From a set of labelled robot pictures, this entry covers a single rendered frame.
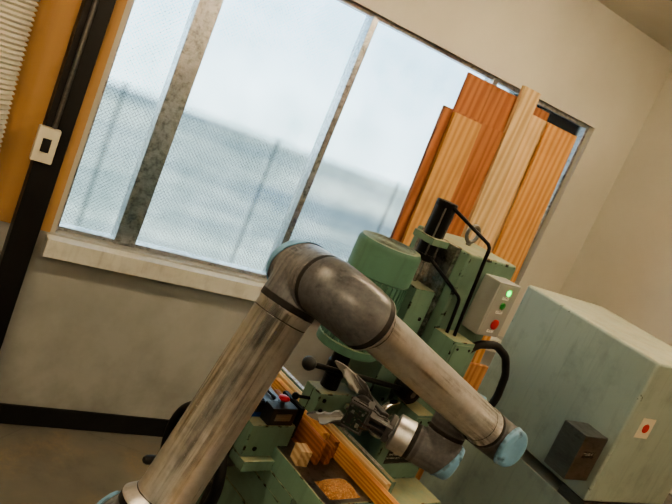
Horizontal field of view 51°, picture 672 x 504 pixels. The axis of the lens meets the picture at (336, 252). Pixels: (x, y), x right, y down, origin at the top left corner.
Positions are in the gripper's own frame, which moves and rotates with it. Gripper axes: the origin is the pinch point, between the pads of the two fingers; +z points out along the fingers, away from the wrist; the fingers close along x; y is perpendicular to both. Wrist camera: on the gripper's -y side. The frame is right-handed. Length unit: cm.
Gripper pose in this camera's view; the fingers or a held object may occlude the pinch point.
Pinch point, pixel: (320, 385)
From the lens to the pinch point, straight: 174.9
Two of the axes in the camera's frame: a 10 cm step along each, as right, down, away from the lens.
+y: -1.7, 0.6, -9.8
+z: -8.7, -4.7, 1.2
